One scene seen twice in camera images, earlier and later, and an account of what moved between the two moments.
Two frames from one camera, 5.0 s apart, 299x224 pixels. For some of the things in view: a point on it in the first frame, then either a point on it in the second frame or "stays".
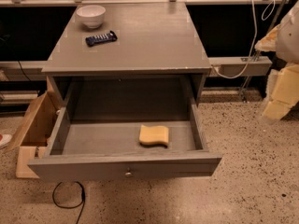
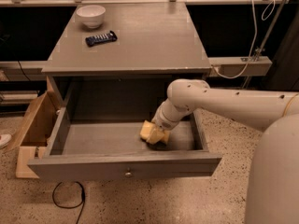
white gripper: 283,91 -> 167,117
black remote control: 111,36 stays
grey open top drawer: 79,151 stays
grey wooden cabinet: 128,62 stays
